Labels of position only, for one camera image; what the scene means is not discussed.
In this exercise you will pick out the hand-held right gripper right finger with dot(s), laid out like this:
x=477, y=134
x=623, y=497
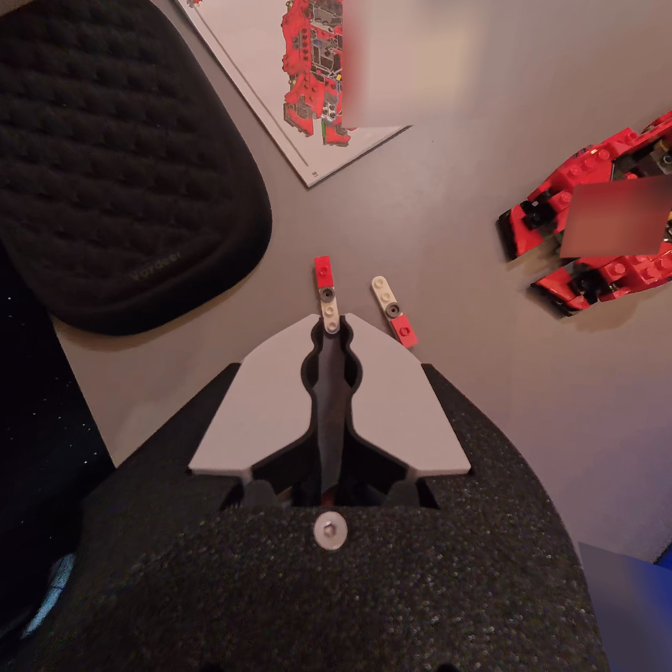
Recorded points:
x=404, y=414

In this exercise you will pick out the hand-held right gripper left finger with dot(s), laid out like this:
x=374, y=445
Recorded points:
x=262, y=414

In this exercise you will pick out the red and white brick assembly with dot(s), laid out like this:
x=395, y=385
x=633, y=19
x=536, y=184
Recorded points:
x=395, y=317
x=329, y=312

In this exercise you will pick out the red toy brick car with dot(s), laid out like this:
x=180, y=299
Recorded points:
x=603, y=157

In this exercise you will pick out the dark cloth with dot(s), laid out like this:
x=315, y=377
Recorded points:
x=42, y=420

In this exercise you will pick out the blue denim cloth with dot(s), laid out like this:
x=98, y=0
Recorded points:
x=55, y=582

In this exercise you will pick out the black quilted mesh cushion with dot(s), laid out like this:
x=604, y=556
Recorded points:
x=131, y=157

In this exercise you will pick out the brick car instruction booklet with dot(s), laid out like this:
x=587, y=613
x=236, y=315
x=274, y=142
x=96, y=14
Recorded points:
x=257, y=78

